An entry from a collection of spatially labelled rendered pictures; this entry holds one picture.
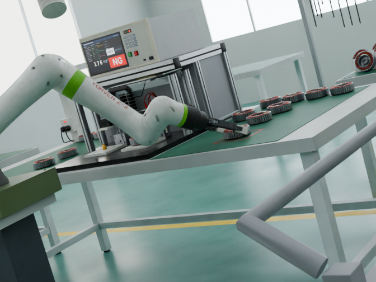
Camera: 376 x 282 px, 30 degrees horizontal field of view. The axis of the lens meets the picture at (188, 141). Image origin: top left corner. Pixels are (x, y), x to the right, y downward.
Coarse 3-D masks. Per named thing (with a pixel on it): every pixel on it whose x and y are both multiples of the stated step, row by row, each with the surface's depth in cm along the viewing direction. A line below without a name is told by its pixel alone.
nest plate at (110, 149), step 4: (120, 144) 337; (124, 144) 335; (108, 148) 335; (112, 148) 330; (116, 148) 330; (92, 152) 337; (96, 152) 333; (100, 152) 329; (104, 152) 325; (108, 152) 325; (84, 156) 333; (88, 156) 332; (92, 156) 330
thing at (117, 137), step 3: (123, 132) 347; (114, 135) 345; (117, 135) 344; (120, 135) 343; (123, 135) 342; (126, 135) 343; (114, 138) 346; (117, 138) 345; (120, 138) 344; (126, 138) 342; (129, 138) 344; (117, 141) 345; (120, 141) 344; (126, 141) 342; (129, 141) 344; (117, 144) 346
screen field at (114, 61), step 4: (116, 56) 332; (120, 56) 330; (124, 56) 329; (112, 60) 334; (116, 60) 332; (120, 60) 331; (124, 60) 330; (112, 64) 334; (116, 64) 333; (120, 64) 332; (124, 64) 330
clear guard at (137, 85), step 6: (162, 72) 320; (168, 72) 309; (138, 78) 326; (144, 78) 308; (150, 78) 298; (120, 84) 314; (126, 84) 302; (132, 84) 300; (138, 84) 297; (144, 84) 295; (108, 90) 309; (132, 90) 298; (138, 90) 295; (120, 96) 301; (126, 96) 298; (132, 96) 296; (138, 96) 294
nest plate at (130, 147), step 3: (159, 138) 320; (162, 138) 320; (165, 138) 321; (159, 141) 318; (126, 147) 321; (129, 147) 318; (132, 147) 315; (135, 147) 313; (138, 147) 312; (141, 147) 311; (144, 147) 310; (147, 147) 311; (123, 150) 318; (126, 150) 317; (129, 150) 316; (132, 150) 315
